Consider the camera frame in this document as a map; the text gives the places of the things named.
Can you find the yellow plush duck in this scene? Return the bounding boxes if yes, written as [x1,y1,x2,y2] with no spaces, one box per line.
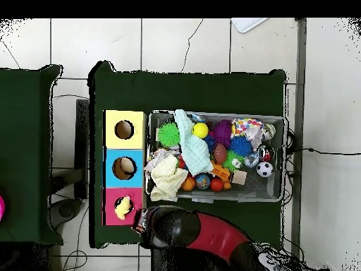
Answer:
[114,195,133,221]

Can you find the cream waffle cloth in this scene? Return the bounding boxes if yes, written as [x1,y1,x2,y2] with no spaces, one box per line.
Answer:
[150,155,188,203]

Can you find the mint green waffle cloth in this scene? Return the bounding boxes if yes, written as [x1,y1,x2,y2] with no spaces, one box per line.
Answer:
[173,109,214,176]

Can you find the multicoloured patterned cloth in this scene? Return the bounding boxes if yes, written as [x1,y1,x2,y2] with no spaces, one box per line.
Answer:
[231,116,276,150]

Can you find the wooden box with three holes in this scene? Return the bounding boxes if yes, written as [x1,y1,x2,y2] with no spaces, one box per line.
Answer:
[101,109,147,226]

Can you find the clear mesh bin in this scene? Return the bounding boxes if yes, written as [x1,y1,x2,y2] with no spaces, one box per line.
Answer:
[144,110,287,203]

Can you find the grey round base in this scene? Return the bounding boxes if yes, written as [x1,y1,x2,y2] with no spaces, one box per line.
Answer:
[49,198,83,230]

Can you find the plain green spiky ball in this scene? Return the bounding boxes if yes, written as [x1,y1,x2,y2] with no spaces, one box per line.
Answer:
[157,121,181,148]

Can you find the brown toy football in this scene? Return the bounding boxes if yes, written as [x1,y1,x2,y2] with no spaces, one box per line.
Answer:
[212,142,228,164]

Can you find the green spiky ball with eyes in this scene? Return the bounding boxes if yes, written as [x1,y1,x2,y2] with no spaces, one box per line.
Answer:
[222,149,245,173]

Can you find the smooth yellow ball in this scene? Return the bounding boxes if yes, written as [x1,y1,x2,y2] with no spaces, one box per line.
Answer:
[191,121,209,140]

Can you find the purple spiky toy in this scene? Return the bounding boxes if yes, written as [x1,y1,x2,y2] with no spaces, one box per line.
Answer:
[212,119,233,148]

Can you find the plain blue spiky ball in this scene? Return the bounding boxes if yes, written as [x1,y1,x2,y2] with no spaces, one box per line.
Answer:
[229,135,252,157]

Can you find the small soccer ball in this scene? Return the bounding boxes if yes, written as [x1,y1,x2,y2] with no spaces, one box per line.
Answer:
[255,161,274,179]

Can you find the dark green tablecloth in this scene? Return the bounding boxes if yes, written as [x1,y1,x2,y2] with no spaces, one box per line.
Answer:
[88,60,288,249]

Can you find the white flat board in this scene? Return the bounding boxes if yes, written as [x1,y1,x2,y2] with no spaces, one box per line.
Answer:
[230,18,269,34]

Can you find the black cable with connector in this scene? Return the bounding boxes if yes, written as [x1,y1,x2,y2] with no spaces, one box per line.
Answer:
[284,146,361,156]

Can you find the thin floor cable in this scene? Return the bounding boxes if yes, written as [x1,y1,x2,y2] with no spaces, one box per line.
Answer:
[180,18,204,73]

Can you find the grey metal rail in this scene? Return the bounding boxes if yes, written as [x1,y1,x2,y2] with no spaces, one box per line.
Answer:
[290,18,307,258]

